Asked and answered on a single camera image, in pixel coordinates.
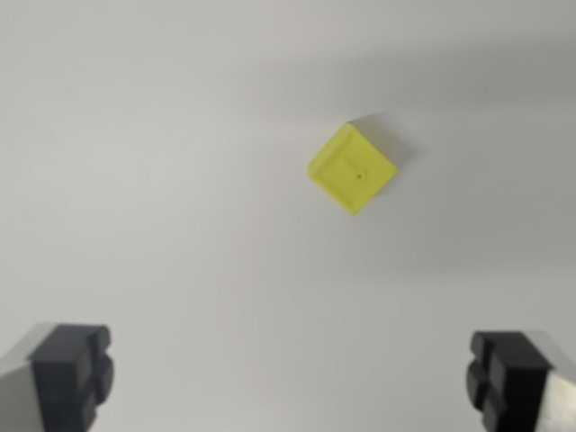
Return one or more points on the black silver gripper left finger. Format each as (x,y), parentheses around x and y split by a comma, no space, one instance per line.
(63,382)

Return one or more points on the black silver gripper right finger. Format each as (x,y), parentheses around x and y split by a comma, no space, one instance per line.
(513,382)

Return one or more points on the yellow plastic cube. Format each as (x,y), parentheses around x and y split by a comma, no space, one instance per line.
(351,171)

